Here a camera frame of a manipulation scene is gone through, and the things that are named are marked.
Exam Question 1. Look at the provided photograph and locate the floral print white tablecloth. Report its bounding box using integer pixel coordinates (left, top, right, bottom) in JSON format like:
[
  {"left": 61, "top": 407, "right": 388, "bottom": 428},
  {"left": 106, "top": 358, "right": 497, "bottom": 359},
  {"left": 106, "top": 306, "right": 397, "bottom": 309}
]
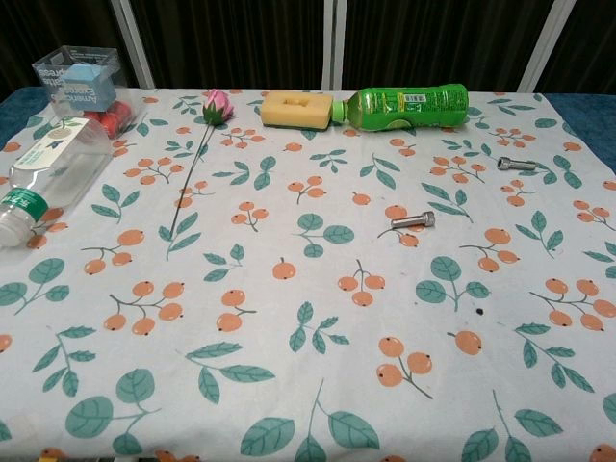
[{"left": 0, "top": 88, "right": 616, "bottom": 462}]

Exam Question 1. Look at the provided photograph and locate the yellow sponge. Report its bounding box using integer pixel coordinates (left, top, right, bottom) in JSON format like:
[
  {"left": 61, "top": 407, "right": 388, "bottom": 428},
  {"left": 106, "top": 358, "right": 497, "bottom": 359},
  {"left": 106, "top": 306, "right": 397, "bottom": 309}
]
[{"left": 260, "top": 90, "right": 335, "bottom": 130}]

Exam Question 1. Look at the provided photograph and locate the green plastic bottle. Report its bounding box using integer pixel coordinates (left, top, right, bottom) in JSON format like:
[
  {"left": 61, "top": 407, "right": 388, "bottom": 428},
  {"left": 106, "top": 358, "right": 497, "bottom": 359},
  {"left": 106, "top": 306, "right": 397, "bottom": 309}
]
[{"left": 330, "top": 83, "right": 471, "bottom": 134}]

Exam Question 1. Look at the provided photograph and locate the pink artificial rose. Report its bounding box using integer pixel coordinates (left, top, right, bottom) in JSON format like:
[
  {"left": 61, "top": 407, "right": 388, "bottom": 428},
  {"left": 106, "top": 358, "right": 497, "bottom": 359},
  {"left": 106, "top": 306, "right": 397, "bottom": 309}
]
[{"left": 170, "top": 89, "right": 236, "bottom": 230}]

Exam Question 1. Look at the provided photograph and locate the dark curtain panel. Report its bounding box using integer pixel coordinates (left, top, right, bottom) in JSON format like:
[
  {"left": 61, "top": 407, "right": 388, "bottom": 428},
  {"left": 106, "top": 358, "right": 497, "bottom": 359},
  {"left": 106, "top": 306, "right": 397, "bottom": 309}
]
[
  {"left": 127, "top": 0, "right": 333, "bottom": 91},
  {"left": 0, "top": 0, "right": 141, "bottom": 100},
  {"left": 341, "top": 0, "right": 559, "bottom": 92},
  {"left": 541, "top": 0, "right": 616, "bottom": 97}
]

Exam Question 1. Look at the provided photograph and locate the clear plastic water bottle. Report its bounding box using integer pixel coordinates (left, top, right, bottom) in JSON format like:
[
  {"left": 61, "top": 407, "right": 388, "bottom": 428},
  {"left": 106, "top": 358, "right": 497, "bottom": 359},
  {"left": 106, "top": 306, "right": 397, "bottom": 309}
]
[{"left": 0, "top": 116, "right": 115, "bottom": 250}]

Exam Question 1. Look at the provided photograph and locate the light blue cube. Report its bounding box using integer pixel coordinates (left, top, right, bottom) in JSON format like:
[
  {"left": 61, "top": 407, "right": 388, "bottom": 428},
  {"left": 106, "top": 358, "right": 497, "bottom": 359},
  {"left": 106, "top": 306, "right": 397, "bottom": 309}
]
[{"left": 61, "top": 62, "right": 116, "bottom": 105}]

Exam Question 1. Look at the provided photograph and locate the clear plastic box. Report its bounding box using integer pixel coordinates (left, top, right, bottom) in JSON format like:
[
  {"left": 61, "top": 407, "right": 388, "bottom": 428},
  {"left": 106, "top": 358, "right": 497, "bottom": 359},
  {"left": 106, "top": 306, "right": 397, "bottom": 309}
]
[{"left": 31, "top": 45, "right": 148, "bottom": 141}]

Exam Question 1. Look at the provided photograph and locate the white aluminium frame post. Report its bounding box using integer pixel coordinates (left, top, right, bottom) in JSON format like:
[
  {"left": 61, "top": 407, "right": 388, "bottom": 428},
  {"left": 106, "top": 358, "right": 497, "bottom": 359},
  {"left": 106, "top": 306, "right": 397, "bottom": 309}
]
[
  {"left": 111, "top": 0, "right": 156, "bottom": 90},
  {"left": 321, "top": 0, "right": 347, "bottom": 91},
  {"left": 517, "top": 0, "right": 577, "bottom": 93}
]

